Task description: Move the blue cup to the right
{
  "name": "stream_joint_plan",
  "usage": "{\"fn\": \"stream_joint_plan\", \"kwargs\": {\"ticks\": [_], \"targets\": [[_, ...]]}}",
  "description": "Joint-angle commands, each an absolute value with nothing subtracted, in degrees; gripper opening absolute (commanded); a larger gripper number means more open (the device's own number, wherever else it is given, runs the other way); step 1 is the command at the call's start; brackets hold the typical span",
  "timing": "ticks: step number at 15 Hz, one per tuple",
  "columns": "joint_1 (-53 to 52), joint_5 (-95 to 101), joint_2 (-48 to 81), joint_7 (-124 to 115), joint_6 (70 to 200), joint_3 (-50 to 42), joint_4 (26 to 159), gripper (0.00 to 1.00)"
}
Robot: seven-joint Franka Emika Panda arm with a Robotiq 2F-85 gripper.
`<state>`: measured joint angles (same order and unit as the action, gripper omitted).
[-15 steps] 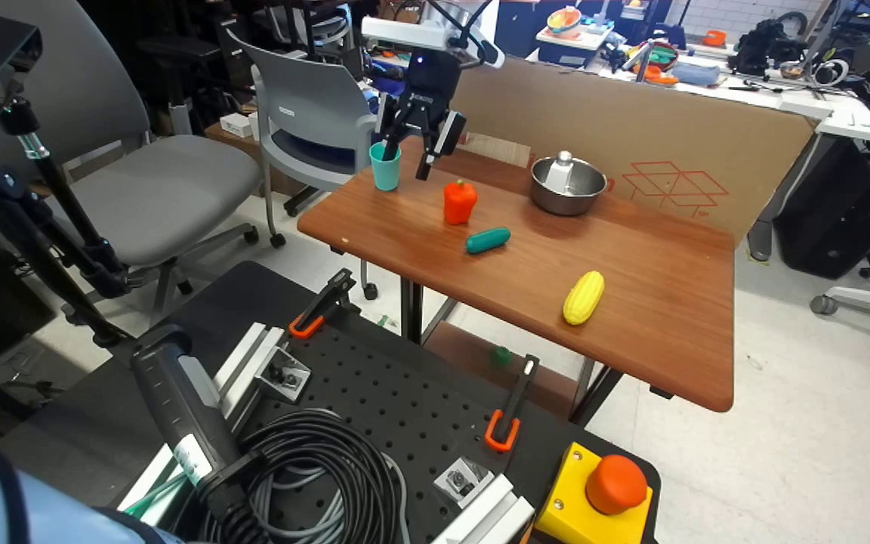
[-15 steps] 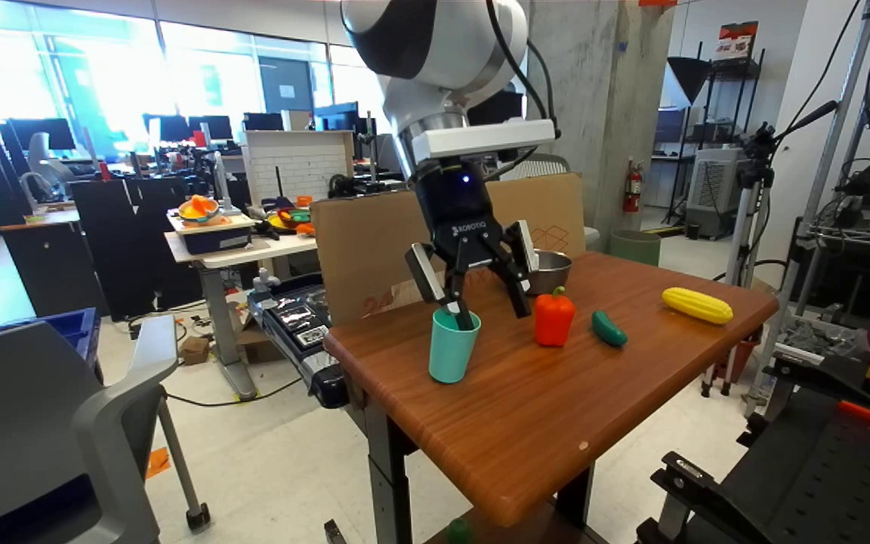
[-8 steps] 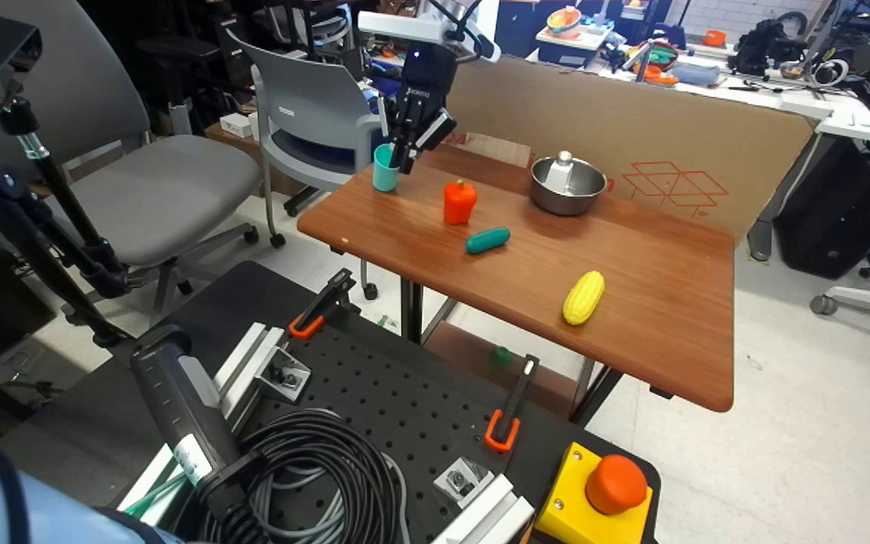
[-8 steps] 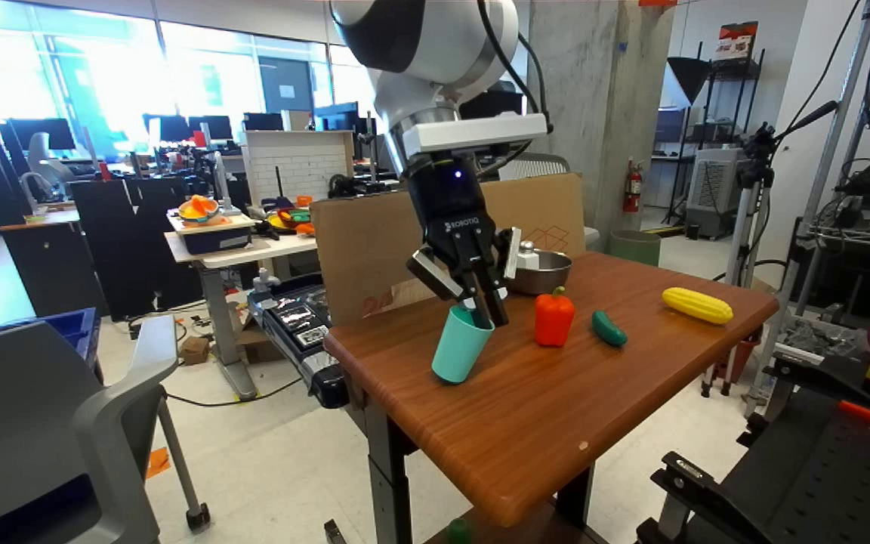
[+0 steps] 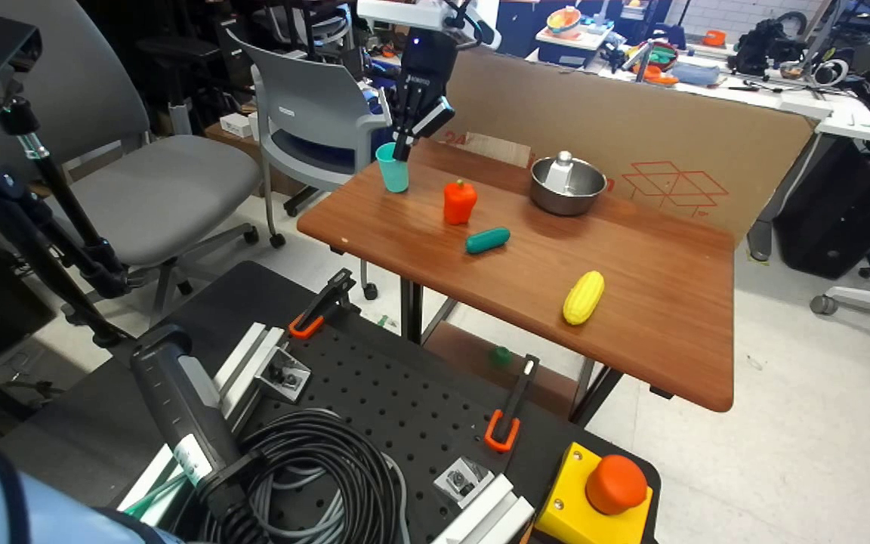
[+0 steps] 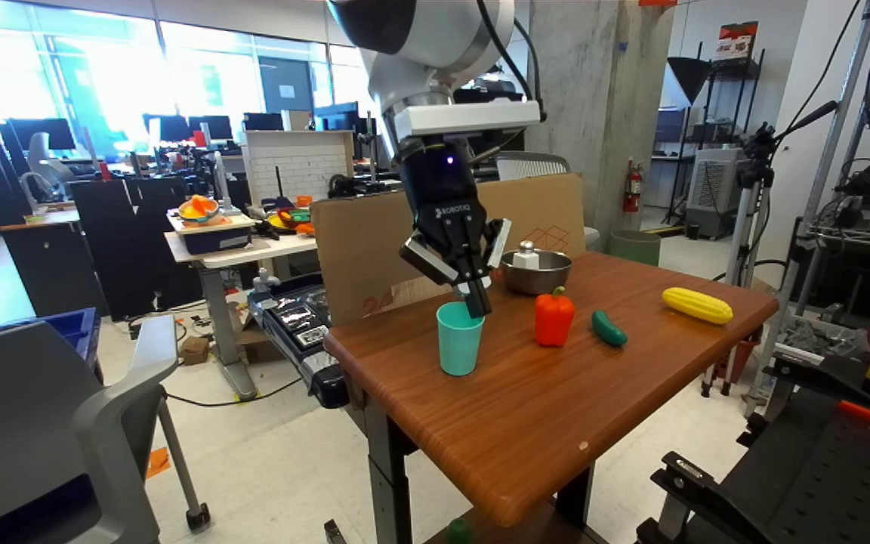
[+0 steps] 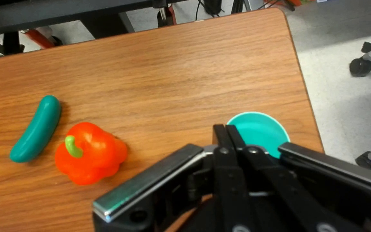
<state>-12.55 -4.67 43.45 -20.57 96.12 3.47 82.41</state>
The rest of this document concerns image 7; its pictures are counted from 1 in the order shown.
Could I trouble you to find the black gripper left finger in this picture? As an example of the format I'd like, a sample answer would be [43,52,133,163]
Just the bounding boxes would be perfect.
[93,144,216,225]

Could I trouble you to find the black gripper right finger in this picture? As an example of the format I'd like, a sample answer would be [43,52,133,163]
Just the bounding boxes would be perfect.
[278,141,371,204]

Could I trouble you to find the teal blue plastic cup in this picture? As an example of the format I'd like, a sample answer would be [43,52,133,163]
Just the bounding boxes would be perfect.
[227,111,292,160]

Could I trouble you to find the orange toy bell pepper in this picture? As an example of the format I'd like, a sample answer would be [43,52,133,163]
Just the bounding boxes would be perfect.
[55,122,131,187]

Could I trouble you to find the grey office chair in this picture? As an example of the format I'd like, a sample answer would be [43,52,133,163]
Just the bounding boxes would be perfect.
[350,42,371,171]

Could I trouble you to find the teal toy cucumber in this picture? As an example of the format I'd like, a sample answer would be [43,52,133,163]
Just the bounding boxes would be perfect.
[10,95,62,164]

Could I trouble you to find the black desk frame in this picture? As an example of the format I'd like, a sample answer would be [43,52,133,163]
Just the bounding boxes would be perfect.
[0,0,183,50]

